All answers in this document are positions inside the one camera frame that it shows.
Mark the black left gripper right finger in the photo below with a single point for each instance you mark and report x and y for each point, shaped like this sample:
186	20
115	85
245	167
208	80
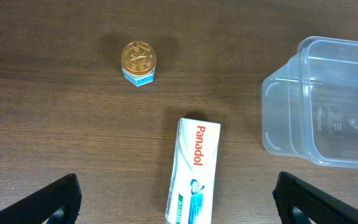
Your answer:
299	202

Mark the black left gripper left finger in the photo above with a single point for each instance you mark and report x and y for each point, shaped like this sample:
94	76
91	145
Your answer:
58	202

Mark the clear plastic container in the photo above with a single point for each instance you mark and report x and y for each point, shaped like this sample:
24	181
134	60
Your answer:
310	104

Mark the white Panadol box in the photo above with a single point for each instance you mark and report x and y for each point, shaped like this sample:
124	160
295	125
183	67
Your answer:
190	197

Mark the gold-lid balm jar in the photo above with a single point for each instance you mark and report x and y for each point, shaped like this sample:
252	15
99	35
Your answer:
138	62

